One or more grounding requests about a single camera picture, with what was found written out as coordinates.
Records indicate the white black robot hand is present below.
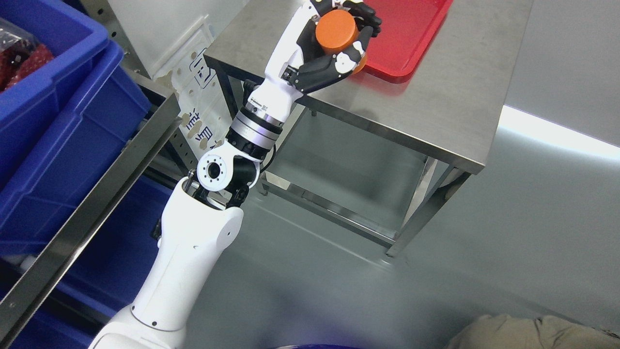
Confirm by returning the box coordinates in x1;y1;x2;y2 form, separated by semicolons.
240;0;382;127

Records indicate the orange cylindrical capacitor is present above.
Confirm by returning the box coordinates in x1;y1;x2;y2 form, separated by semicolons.
315;9;359;56

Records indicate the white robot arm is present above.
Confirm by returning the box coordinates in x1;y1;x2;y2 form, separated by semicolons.
90;107;286;349

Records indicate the stainless steel desk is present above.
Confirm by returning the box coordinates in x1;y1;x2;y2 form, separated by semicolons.
203;0;534;257

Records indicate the steel shelf rack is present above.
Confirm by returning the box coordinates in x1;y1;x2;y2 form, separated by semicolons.
1;0;180;349

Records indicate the white floor sign board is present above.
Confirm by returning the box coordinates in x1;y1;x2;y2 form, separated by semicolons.
155;17;231;165

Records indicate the red plastic tray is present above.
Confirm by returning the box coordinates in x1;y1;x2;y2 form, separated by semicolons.
362;0;452;84

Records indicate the blue bin top left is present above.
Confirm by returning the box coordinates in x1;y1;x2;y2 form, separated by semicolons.
0;0;151;255

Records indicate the blue bin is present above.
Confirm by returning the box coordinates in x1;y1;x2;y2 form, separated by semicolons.
0;0;151;255
11;176;172;349

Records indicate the bag of red parts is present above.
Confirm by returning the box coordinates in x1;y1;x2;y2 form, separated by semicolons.
0;18;55;93

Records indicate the blue lower bin left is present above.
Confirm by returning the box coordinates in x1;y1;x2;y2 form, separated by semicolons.
11;176;172;349

